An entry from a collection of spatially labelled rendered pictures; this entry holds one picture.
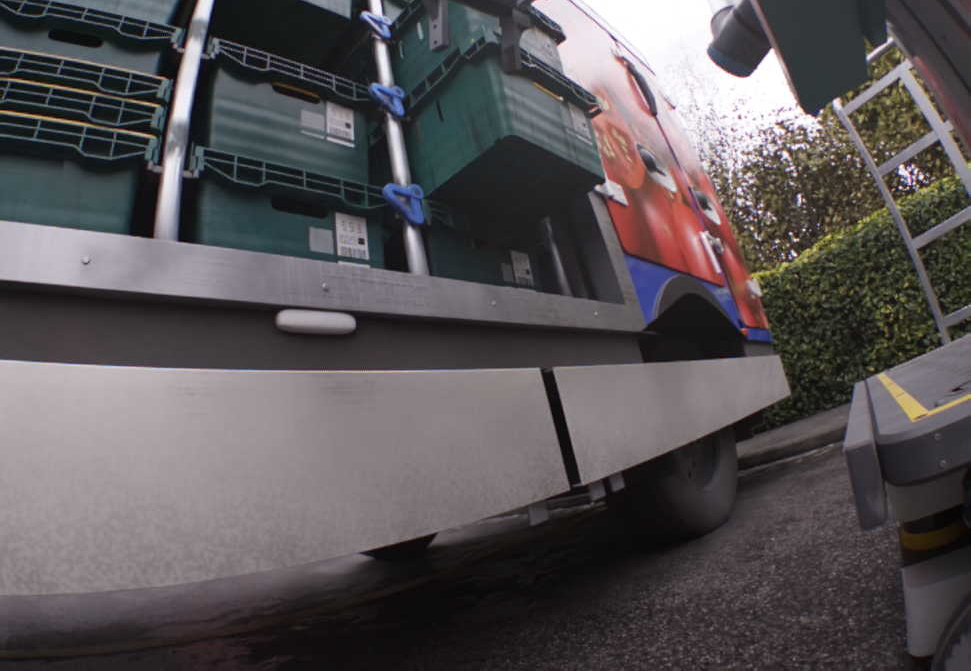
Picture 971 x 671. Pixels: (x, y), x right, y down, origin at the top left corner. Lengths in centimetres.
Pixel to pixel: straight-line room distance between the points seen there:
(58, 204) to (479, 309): 64
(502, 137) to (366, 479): 62
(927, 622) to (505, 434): 58
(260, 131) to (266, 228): 21
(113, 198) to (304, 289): 34
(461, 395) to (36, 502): 52
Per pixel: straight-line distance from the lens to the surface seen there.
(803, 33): 84
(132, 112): 85
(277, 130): 95
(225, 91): 97
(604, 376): 97
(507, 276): 112
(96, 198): 78
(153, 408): 50
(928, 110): 174
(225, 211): 80
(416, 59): 124
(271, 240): 81
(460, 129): 100
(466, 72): 105
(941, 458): 28
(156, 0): 112
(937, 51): 85
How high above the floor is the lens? 37
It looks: 18 degrees up
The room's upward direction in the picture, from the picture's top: 13 degrees counter-clockwise
